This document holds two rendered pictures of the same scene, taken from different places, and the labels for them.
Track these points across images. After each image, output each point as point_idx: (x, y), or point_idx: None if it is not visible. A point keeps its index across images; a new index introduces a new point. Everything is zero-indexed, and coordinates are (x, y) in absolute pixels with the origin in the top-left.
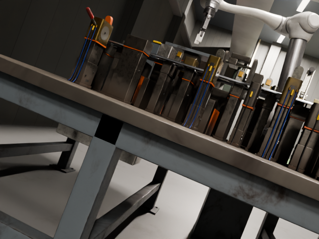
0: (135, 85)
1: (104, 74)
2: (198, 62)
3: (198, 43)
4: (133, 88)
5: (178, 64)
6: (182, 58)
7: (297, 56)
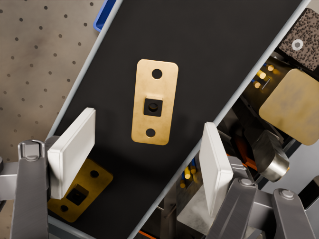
0: (317, 181)
1: (182, 234)
2: (312, 77)
3: (92, 117)
4: (316, 178)
5: (270, 137)
6: (274, 147)
7: None
